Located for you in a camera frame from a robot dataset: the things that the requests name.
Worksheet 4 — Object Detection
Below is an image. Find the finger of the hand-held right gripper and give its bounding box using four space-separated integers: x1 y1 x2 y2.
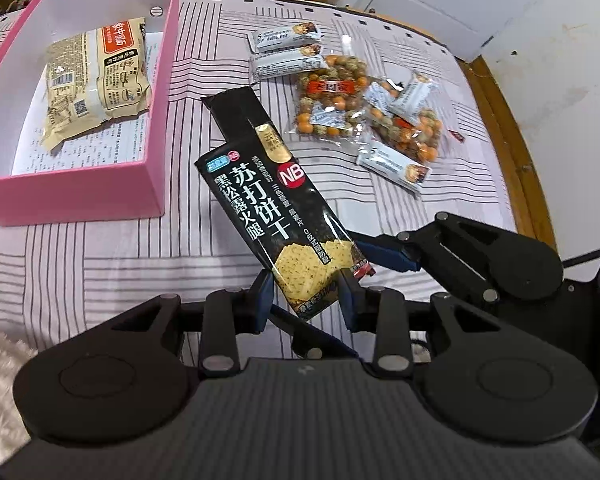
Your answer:
267 309 363 361
352 212 501 302

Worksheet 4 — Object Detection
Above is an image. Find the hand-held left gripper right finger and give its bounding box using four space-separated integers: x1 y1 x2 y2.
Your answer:
337 270 506 378

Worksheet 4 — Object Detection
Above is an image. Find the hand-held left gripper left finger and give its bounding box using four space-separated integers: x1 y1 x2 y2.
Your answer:
111 270 276 378

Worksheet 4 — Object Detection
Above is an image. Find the white snack bar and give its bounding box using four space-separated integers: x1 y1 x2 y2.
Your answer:
387 71 441 118
355 140 433 196
250 21 323 53
249 52 328 83

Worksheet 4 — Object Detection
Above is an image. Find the black cracker packet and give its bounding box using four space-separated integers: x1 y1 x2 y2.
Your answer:
194 86 378 322

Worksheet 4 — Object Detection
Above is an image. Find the clear peanut mix bag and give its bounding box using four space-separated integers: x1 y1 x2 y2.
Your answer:
355 77 448 166
292 35 376 148

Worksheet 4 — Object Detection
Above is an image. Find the small white sachet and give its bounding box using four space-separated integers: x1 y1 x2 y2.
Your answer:
365 82 396 113
307 101 346 128

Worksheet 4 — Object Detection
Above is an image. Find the pink cardboard box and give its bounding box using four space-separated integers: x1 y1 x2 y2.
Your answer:
0 0 183 226

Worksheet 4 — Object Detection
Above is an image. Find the striped bed sheet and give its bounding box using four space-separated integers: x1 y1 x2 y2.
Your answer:
0 0 518 356

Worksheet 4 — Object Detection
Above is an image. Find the white door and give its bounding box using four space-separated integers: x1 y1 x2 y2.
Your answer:
337 0 546 61

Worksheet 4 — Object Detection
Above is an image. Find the beige snack packet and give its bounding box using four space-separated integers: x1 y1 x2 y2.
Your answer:
42 16 153 151

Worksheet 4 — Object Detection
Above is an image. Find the black cable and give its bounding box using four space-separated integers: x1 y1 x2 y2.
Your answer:
560 250 600 268

